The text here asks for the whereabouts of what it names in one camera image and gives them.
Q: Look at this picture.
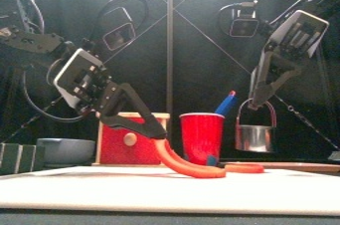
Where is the round metal cutter red handle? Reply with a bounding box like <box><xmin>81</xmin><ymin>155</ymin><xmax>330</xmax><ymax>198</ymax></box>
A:
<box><xmin>233</xmin><ymin>99</ymin><xmax>278</xmax><ymax>153</ymax></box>

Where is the orange dough strip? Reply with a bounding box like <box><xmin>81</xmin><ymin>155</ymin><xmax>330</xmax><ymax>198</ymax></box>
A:
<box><xmin>153</xmin><ymin>138</ymin><xmax>265</xmax><ymax>179</ymax></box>

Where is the wooden drawer box red front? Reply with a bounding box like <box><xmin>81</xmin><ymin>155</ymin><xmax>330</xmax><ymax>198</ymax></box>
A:
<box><xmin>92</xmin><ymin>112</ymin><xmax>170</xmax><ymax>167</ymax></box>

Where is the pale blue bowl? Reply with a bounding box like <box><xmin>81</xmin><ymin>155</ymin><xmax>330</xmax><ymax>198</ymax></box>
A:
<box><xmin>36</xmin><ymin>137</ymin><xmax>97</xmax><ymax>167</ymax></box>

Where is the blue tool with red tip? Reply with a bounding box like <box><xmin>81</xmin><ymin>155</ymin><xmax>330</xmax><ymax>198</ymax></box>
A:
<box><xmin>213</xmin><ymin>90</ymin><xmax>237</xmax><ymax>116</ymax></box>

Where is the red plastic cup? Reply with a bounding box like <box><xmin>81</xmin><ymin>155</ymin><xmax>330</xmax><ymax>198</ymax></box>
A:
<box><xmin>177</xmin><ymin>112</ymin><xmax>225</xmax><ymax>167</ymax></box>

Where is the small blue toy piece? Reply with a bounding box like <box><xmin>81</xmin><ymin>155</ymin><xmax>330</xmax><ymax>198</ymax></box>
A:
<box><xmin>204</xmin><ymin>154</ymin><xmax>218</xmax><ymax>167</ymax></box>

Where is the white cutting board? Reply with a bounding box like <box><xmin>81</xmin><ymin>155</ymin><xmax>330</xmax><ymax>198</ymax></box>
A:
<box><xmin>0</xmin><ymin>165</ymin><xmax>340</xmax><ymax>217</ymax></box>

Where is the green white striped block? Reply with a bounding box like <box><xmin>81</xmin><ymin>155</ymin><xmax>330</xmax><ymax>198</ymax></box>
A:
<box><xmin>0</xmin><ymin>142</ymin><xmax>46</xmax><ymax>176</ymax></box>

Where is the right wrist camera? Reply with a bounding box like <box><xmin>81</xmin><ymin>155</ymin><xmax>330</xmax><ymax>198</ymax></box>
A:
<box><xmin>228</xmin><ymin>1</ymin><xmax>261</xmax><ymax>40</ymax></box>

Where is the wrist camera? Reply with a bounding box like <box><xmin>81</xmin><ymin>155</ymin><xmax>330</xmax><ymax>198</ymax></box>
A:
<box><xmin>101</xmin><ymin>6</ymin><xmax>138</xmax><ymax>53</ymax></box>
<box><xmin>228</xmin><ymin>1</ymin><xmax>261</xmax><ymax>40</ymax></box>

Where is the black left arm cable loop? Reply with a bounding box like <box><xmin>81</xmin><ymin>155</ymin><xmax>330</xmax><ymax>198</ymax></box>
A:
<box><xmin>20</xmin><ymin>59</ymin><xmax>88</xmax><ymax>124</ymax></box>

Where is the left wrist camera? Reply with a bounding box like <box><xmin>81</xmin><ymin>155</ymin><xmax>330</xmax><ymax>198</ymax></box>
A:
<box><xmin>101</xmin><ymin>6</ymin><xmax>138</xmax><ymax>53</ymax></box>

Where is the thin vertical frame pole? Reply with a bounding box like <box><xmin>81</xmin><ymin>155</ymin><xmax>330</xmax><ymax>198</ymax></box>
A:
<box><xmin>166</xmin><ymin>0</ymin><xmax>173</xmax><ymax>124</ymax></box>

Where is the black right camera cable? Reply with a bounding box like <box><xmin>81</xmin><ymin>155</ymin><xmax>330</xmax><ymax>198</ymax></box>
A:
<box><xmin>214</xmin><ymin>1</ymin><xmax>257</xmax><ymax>38</ymax></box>

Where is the black camera cable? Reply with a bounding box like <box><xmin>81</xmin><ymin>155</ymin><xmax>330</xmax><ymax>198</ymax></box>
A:
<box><xmin>214</xmin><ymin>1</ymin><xmax>257</xmax><ymax>38</ymax></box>
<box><xmin>93</xmin><ymin>0</ymin><xmax>150</xmax><ymax>43</ymax></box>

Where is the black left camera cable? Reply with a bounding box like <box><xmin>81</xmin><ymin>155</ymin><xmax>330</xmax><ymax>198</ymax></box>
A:
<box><xmin>93</xmin><ymin>0</ymin><xmax>150</xmax><ymax>43</ymax></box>

